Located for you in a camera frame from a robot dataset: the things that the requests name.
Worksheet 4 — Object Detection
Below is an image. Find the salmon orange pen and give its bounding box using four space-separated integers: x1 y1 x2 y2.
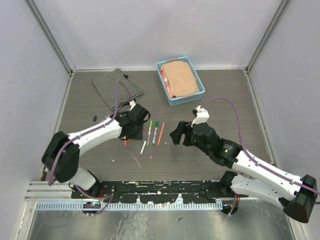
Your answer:
157 122 165 146

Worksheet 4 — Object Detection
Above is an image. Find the white marker green end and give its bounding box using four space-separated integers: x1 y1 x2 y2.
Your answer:
152 126 158 146

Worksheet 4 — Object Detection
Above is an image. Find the white pen blue end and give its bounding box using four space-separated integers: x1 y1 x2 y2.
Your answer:
139 140 147 156

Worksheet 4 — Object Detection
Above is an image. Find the white pen lime end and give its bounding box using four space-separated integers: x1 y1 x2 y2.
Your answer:
146 126 152 145

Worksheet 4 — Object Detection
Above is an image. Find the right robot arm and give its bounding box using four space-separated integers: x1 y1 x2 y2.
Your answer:
169 121 319 224

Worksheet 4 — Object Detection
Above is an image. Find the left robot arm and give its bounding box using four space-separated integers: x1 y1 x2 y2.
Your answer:
41 101 151 199

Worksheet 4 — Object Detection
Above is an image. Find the light blue plastic basket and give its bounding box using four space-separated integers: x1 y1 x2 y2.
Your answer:
156 56 205 107

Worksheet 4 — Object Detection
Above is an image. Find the black white striped cloth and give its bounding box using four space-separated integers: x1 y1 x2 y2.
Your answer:
92 68 144 112

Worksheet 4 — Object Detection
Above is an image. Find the peach folded towel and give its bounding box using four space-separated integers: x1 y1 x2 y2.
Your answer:
160 60 200 98

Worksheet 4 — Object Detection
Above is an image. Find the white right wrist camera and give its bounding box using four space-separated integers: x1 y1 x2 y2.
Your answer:
191 105 210 127

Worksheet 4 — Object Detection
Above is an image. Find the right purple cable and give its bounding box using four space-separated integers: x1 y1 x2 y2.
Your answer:
202 96 320 216

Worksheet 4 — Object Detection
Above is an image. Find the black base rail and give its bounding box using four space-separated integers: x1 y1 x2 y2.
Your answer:
71 178 241 205

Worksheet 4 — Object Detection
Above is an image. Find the grey slotted cable duct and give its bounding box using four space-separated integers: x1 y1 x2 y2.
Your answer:
35 200 223 211

